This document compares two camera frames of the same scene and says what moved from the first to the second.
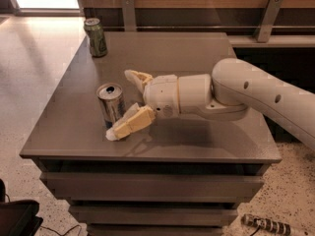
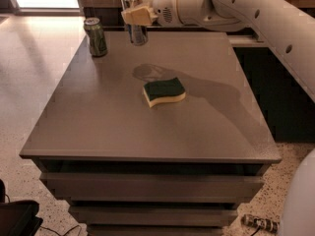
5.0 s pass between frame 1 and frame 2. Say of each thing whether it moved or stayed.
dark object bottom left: stayed
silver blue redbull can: moved
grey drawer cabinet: stayed
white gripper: moved
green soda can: stayed
